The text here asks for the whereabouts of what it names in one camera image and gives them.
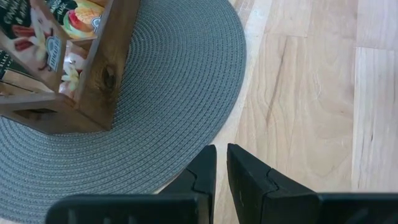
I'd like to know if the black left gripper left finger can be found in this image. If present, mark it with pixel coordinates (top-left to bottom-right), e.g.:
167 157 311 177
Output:
159 144 218 224

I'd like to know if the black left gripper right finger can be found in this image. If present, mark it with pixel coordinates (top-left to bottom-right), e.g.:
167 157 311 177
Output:
227 142 320 224

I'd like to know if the brown wooden tea box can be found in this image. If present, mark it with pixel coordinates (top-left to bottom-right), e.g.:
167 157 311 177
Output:
0 0 141 135

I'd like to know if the grey round woven placemat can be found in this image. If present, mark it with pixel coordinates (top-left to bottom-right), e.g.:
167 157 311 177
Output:
0 0 248 224

